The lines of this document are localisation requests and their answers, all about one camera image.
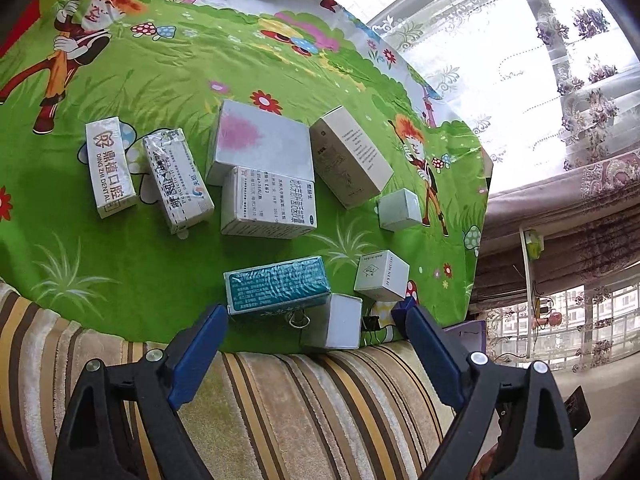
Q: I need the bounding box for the large beige cardboard box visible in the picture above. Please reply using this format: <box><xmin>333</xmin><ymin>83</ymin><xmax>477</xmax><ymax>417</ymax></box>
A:
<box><xmin>309</xmin><ymin>106</ymin><xmax>393</xmax><ymax>209</ymax></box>

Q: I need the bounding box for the purple cardboard box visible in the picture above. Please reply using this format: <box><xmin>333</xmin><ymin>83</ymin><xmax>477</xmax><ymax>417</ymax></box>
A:
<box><xmin>444</xmin><ymin>320</ymin><xmax>487</xmax><ymax>354</ymax></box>

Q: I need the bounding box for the white dental box red text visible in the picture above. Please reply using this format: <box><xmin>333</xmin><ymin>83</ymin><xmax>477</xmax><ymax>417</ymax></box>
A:
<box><xmin>86</xmin><ymin>117</ymin><xmax>138</xmax><ymax>219</ymax></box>

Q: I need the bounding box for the black binder clip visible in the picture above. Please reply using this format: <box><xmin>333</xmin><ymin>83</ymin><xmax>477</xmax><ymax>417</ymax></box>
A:
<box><xmin>361</xmin><ymin>315</ymin><xmax>395</xmax><ymax>332</ymax></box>

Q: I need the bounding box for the teal box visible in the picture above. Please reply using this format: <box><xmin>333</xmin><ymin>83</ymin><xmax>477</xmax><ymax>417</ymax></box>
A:
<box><xmin>224</xmin><ymin>256</ymin><xmax>331</xmax><ymax>316</ymax></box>

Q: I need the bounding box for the white jeyin cube box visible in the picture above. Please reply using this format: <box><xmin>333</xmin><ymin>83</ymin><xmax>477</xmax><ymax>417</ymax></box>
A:
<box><xmin>354</xmin><ymin>250</ymin><xmax>410</xmax><ymax>302</ymax></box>

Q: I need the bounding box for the green tissue pack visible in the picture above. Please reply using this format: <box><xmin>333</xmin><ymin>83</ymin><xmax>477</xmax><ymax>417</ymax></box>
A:
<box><xmin>524</xmin><ymin>230</ymin><xmax>544</xmax><ymax>261</ymax></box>

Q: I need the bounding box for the white shelf board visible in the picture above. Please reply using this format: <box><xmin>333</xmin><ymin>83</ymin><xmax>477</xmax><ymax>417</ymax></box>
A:
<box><xmin>518</xmin><ymin>228</ymin><xmax>534</xmax><ymax>360</ymax></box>

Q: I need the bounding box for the white medicine box text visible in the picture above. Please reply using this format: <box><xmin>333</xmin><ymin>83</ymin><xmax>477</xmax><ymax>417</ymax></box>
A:
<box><xmin>220</xmin><ymin>166</ymin><xmax>318</xmax><ymax>240</ymax></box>

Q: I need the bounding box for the silver white oblong box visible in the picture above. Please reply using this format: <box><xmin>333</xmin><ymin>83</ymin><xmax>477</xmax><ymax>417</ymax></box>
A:
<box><xmin>302</xmin><ymin>292</ymin><xmax>362</xmax><ymax>350</ymax></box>

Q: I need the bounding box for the green cartoon print cloth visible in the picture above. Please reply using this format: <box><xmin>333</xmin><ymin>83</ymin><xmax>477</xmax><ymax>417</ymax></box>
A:
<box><xmin>1</xmin><ymin>0</ymin><xmax>487</xmax><ymax>341</ymax></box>

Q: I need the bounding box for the pink binder clip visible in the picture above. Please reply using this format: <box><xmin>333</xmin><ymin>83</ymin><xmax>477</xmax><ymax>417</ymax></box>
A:
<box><xmin>284</xmin><ymin>310</ymin><xmax>311</xmax><ymax>330</ymax></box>

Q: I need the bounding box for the white box pink stain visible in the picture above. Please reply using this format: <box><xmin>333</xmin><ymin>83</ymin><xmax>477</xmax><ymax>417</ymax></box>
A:
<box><xmin>205</xmin><ymin>100</ymin><xmax>314</xmax><ymax>186</ymax></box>

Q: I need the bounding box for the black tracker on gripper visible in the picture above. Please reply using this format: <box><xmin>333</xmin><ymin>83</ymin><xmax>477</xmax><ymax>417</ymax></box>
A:
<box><xmin>564</xmin><ymin>386</ymin><xmax>591</xmax><ymax>437</ymax></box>

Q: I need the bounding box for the pink toy on shelf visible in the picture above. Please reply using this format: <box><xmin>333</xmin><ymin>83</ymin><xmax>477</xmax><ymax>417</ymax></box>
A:
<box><xmin>534</xmin><ymin>311</ymin><xmax>563</xmax><ymax>328</ymax></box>

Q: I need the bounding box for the small silver white box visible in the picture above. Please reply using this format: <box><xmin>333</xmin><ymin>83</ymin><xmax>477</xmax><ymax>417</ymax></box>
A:
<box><xmin>378</xmin><ymin>188</ymin><xmax>422</xmax><ymax>232</ymax></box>

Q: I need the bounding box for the wrapped white medicine box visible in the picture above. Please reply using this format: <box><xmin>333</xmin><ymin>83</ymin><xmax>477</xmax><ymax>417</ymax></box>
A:
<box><xmin>143</xmin><ymin>128</ymin><xmax>215</xmax><ymax>235</ymax></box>

